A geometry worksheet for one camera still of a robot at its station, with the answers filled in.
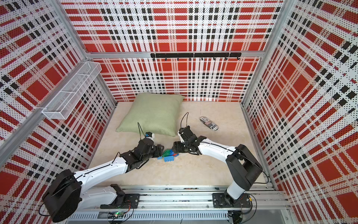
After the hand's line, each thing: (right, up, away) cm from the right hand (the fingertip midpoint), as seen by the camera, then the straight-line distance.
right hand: (178, 148), depth 86 cm
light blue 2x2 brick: (-12, -7, +2) cm, 14 cm away
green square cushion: (-18, +23, +10) cm, 31 cm away
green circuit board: (-31, -30, -17) cm, 46 cm away
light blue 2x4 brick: (-7, -7, +2) cm, 10 cm away
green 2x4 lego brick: (-7, -3, 0) cm, 8 cm away
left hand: (-11, 0, 0) cm, 11 cm away
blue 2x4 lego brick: (-4, -3, -2) cm, 5 cm away
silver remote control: (+22, +15, +18) cm, 32 cm away
